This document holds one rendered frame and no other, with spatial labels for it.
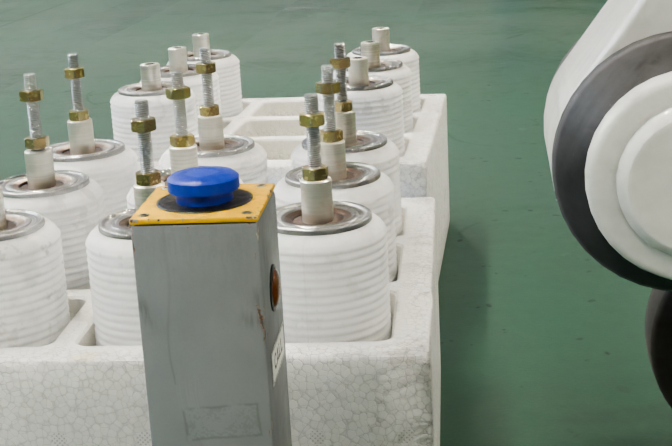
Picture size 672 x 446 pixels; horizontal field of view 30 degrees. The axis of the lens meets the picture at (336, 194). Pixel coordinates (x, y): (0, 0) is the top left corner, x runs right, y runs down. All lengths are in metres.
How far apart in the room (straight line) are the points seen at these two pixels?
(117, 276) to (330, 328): 0.15
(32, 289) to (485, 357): 0.54
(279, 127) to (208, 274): 0.92
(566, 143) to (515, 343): 0.65
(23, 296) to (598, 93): 0.43
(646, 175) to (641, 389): 0.59
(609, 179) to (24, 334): 0.44
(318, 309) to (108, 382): 0.15
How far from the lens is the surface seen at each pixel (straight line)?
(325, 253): 0.83
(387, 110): 1.36
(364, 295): 0.86
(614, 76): 0.68
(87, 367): 0.86
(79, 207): 1.01
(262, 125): 1.59
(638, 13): 0.69
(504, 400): 1.19
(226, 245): 0.67
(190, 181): 0.68
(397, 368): 0.83
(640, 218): 0.66
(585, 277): 1.51
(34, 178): 1.03
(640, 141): 0.65
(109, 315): 0.89
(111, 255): 0.87
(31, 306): 0.91
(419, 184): 1.33
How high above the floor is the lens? 0.50
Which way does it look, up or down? 15 degrees down
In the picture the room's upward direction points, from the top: 3 degrees counter-clockwise
